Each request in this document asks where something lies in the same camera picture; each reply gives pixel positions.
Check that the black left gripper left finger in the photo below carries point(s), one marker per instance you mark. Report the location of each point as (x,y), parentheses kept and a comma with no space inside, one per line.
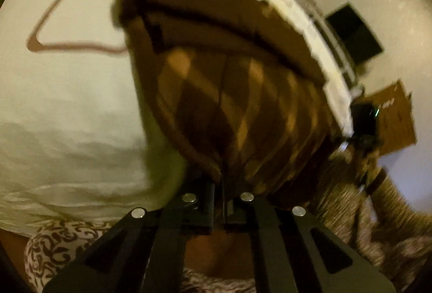
(144,251)

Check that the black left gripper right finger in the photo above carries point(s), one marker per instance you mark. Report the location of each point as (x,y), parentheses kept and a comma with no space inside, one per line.
(293,252)

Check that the brown plaid sweater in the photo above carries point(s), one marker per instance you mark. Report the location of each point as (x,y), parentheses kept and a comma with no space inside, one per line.
(232,85)

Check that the brown wooden door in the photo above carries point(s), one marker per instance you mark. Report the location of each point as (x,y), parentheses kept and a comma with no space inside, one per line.
(395,121)

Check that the black flat television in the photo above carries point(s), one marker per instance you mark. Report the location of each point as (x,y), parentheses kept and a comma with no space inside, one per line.
(354,33)

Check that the brown patterned pants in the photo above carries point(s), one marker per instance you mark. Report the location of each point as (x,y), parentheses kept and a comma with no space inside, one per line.
(355,198)

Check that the patterned white bed sheet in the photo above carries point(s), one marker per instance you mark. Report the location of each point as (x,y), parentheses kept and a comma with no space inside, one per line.
(73,142)

